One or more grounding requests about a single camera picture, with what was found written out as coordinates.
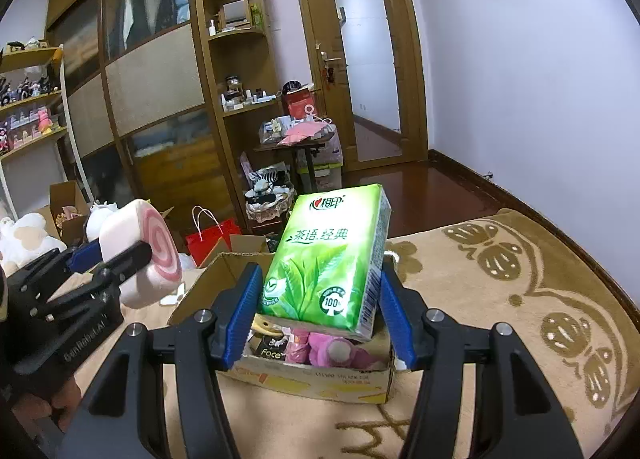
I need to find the open cardboard box left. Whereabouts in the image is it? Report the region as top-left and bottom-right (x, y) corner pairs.
(37, 180), (90, 245)

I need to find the wooden glass door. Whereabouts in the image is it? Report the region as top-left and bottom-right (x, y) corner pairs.
(299, 0), (427, 172)

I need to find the pink cloth on table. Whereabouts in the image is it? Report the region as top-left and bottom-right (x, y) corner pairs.
(278, 122), (333, 147)

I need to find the person left hand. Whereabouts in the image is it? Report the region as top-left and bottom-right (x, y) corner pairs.
(12, 377), (81, 437)

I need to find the black face mask packet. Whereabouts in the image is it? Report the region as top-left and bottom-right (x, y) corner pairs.
(248, 333), (288, 361)

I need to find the pink plush toy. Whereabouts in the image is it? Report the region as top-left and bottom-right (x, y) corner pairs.
(285, 329), (388, 371)

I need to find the pink swirl roll plush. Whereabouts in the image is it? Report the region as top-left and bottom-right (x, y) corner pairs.
(86, 199), (182, 309)

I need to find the green tissue pack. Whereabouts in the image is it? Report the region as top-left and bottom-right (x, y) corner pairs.
(259, 184), (392, 342)

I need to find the red box on table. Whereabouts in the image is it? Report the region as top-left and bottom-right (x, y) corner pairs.
(282, 86), (318, 120)

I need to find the small black side table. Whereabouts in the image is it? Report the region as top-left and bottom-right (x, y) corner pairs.
(253, 132), (335, 194)

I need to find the clear plastic storage bin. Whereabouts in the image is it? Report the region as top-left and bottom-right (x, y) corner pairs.
(298, 163), (343, 193)

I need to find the large white cow plush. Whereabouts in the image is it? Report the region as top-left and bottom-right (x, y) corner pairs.
(0, 213), (67, 277)

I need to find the white figurine shelf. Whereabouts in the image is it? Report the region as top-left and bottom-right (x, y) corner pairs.
(1, 43), (94, 219)

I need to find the beige flower blanket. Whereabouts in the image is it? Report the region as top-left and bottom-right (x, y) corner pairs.
(49, 206), (640, 459)

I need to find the red paper gift bag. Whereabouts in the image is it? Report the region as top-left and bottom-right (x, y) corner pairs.
(186, 205), (242, 266)

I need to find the wooden wardrobe cabinet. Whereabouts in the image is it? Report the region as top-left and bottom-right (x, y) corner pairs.
(46, 0), (238, 235)

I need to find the wooden corner shelf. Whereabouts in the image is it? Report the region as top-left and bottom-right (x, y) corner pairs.
(191, 0), (282, 233)

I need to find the lace-trimmed basket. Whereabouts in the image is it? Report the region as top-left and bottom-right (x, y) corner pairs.
(245, 186), (295, 224)

